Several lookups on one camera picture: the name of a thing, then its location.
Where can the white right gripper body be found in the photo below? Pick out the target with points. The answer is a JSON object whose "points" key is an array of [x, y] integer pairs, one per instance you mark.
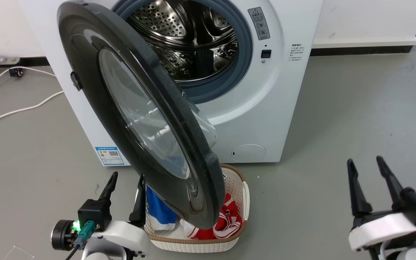
{"points": [[381, 229]]}

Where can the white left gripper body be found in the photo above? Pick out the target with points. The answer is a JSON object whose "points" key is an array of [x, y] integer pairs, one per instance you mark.
{"points": [[121, 234]]}

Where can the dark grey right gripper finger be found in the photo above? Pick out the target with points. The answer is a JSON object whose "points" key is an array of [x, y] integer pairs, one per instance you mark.
{"points": [[358, 195], [390, 184]]}

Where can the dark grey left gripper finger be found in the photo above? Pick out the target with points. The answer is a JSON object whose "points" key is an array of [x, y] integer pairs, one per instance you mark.
{"points": [[109, 187], [138, 209]]}

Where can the dark grey round washer door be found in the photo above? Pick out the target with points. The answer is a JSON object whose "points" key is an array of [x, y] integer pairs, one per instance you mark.
{"points": [[96, 108]]}

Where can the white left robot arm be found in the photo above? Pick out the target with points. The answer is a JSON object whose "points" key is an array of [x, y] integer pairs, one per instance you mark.
{"points": [[101, 256]]}

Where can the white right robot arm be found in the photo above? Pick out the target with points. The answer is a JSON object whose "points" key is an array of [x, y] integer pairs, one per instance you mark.
{"points": [[410, 252]]}

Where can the white front-load washing machine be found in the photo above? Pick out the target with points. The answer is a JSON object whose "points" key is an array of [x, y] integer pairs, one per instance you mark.
{"points": [[265, 108]]}

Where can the black door latch socket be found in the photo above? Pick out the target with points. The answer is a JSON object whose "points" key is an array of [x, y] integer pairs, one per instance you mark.
{"points": [[265, 53]]}

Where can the blue-grey rubber door gasket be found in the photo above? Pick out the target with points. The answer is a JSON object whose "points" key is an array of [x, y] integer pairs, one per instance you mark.
{"points": [[245, 54]]}

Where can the blue and white garment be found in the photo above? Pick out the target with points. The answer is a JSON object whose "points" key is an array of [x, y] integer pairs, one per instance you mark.
{"points": [[159, 213]]}

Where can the blue energy label sticker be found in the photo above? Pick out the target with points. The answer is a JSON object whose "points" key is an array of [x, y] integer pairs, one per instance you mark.
{"points": [[109, 155]]}

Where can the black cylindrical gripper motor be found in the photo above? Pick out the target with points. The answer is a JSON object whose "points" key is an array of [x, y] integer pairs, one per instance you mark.
{"points": [[61, 234]]}

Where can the red and white garment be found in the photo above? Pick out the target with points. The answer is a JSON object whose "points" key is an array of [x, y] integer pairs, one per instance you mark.
{"points": [[226, 222]]}

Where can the white woven laundry basket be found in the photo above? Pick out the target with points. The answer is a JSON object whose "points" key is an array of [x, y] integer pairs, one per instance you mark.
{"points": [[235, 187]]}

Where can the round white filter cover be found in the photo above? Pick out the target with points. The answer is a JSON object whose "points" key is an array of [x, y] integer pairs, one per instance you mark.
{"points": [[248, 152]]}

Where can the small black plug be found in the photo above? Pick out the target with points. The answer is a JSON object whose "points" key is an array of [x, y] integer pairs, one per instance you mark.
{"points": [[16, 72]]}

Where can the printed text label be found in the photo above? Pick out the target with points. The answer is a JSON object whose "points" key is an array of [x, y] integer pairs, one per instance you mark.
{"points": [[296, 52]]}

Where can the stainless steel washer drum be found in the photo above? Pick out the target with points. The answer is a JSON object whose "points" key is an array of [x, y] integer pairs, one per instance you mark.
{"points": [[190, 39]]}

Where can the grey warning label sticker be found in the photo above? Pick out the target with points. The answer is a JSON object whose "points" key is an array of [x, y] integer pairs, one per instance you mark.
{"points": [[259, 22]]}

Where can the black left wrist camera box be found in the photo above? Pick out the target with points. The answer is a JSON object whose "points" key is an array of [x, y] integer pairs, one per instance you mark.
{"points": [[94, 213]]}

